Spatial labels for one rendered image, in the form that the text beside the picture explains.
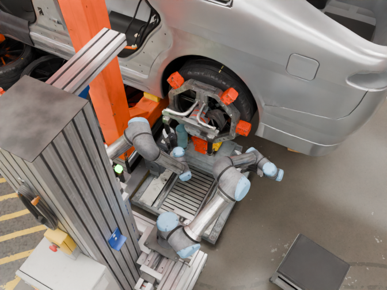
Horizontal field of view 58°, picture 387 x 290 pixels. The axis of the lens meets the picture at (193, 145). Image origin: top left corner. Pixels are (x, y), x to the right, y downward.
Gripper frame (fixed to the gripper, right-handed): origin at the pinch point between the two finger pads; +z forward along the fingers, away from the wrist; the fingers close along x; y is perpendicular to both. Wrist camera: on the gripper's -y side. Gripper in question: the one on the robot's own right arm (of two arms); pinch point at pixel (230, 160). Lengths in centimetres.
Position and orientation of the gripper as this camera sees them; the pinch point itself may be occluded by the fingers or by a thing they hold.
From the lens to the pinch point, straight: 235.3
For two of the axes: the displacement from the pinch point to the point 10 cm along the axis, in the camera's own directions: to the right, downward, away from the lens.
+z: -8.7, -2.5, 4.3
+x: -3.3, 9.4, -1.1
